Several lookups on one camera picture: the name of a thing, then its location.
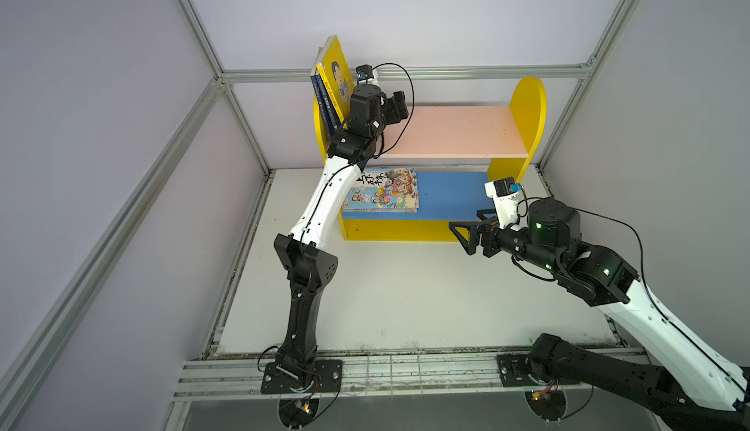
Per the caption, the yellow cartoon book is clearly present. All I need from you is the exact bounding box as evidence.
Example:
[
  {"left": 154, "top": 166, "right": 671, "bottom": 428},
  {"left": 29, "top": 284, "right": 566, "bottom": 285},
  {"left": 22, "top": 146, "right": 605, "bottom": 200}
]
[{"left": 316, "top": 35, "right": 355, "bottom": 125}]

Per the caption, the dark blue book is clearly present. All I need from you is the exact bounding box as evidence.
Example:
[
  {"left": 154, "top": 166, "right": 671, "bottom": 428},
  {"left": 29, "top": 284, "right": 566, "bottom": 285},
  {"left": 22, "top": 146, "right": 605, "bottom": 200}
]
[
  {"left": 311, "top": 56, "right": 335, "bottom": 138},
  {"left": 312, "top": 74, "right": 341, "bottom": 135}
]

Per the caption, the yellow pink blue bookshelf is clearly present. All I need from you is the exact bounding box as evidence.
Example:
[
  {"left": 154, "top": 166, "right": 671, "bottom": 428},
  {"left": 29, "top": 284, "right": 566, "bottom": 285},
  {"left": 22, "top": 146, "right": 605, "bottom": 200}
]
[{"left": 316, "top": 77, "right": 547, "bottom": 242}]

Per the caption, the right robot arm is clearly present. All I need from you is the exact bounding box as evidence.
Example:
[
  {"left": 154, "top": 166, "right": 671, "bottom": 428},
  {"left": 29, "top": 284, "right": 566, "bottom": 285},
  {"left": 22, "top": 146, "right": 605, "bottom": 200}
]
[{"left": 448, "top": 198, "right": 749, "bottom": 430}]

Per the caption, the dark blue standing book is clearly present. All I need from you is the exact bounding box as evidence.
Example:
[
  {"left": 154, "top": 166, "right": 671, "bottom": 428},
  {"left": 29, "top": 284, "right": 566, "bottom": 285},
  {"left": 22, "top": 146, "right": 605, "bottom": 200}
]
[{"left": 311, "top": 56, "right": 335, "bottom": 138}]

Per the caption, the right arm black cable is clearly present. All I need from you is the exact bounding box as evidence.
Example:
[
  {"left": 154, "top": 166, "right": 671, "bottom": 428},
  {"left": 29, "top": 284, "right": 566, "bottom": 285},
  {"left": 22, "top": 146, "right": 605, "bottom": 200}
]
[{"left": 509, "top": 196, "right": 750, "bottom": 385}]

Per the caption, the light blue comic book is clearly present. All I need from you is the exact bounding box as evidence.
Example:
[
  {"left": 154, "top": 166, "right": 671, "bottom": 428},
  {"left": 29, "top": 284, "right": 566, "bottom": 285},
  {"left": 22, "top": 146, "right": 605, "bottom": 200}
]
[{"left": 342, "top": 167, "right": 420, "bottom": 214}]

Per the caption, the aluminium cage frame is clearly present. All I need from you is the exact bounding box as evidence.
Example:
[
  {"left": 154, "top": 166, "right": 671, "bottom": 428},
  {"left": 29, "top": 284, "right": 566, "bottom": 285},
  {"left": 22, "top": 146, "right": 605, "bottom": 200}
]
[{"left": 0, "top": 0, "right": 750, "bottom": 431}]

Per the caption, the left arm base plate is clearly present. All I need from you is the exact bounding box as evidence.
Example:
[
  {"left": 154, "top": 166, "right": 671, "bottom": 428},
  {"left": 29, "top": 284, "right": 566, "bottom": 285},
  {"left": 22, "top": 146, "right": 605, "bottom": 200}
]
[{"left": 261, "top": 359, "right": 344, "bottom": 395}]

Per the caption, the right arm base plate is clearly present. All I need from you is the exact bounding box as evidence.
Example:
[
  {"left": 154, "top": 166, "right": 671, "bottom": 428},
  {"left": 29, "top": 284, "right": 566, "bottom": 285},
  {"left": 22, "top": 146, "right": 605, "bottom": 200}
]
[{"left": 495, "top": 353, "right": 581, "bottom": 389}]

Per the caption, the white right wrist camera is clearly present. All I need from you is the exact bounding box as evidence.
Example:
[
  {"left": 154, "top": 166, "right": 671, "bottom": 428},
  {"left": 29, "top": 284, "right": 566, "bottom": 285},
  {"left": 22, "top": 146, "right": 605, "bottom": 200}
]
[{"left": 484, "top": 177, "right": 521, "bottom": 229}]

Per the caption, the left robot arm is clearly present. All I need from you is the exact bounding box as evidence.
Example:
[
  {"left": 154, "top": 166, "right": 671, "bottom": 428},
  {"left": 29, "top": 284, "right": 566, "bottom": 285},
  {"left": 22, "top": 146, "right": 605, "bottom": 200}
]
[{"left": 273, "top": 84, "right": 409, "bottom": 390}]

